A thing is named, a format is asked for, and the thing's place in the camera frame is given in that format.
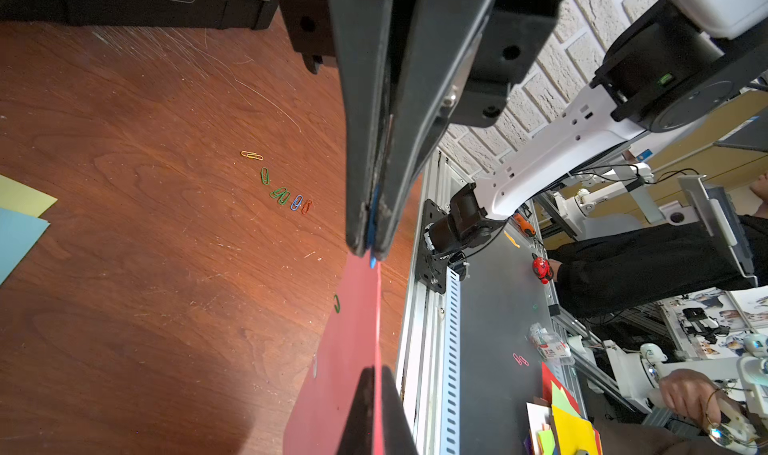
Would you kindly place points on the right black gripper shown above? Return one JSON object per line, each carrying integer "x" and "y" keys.
{"x": 419, "y": 62}

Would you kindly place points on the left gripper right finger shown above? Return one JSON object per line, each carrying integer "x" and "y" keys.
{"x": 397, "y": 436}

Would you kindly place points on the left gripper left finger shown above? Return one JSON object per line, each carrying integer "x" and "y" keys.
{"x": 358, "y": 434}

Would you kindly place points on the pink paper sheet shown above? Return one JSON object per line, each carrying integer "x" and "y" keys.
{"x": 349, "y": 344}

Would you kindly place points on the gold paperclip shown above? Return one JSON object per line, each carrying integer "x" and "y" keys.
{"x": 251, "y": 155}

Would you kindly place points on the light blue paper sheet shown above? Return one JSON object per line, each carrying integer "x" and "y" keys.
{"x": 19, "y": 233}

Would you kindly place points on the yellow paper sheet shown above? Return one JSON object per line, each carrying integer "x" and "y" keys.
{"x": 17, "y": 197}

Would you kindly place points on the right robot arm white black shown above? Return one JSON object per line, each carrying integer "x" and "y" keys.
{"x": 675, "y": 64}

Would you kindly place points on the stack of coloured paper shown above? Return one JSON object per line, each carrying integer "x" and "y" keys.
{"x": 555, "y": 424}

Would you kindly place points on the orange-red paperclip on table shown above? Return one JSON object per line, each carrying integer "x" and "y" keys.
{"x": 306, "y": 206}

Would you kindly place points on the red round button device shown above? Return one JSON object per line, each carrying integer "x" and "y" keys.
{"x": 542, "y": 269}

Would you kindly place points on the person in black clothes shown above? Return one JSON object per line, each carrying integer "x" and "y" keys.
{"x": 608, "y": 274}

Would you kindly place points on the aluminium front rail frame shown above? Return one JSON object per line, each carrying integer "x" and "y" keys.
{"x": 466, "y": 368}

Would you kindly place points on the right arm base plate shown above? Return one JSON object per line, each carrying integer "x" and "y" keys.
{"x": 437, "y": 250}

